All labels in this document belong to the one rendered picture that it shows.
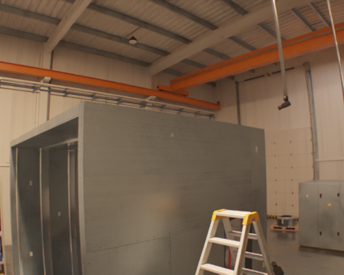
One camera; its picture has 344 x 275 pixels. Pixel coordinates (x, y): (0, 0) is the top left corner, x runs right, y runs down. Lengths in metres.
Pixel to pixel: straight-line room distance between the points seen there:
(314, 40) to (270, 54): 1.70
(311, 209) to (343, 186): 1.23
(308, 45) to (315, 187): 4.75
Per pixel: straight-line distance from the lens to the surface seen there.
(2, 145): 10.39
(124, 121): 2.18
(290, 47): 10.29
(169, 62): 12.38
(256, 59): 10.83
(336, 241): 8.89
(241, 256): 2.19
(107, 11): 9.68
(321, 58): 14.05
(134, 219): 2.24
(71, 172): 5.63
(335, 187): 8.62
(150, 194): 2.31
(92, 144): 2.03
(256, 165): 3.61
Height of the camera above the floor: 2.70
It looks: 5 degrees up
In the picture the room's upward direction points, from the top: 1 degrees counter-clockwise
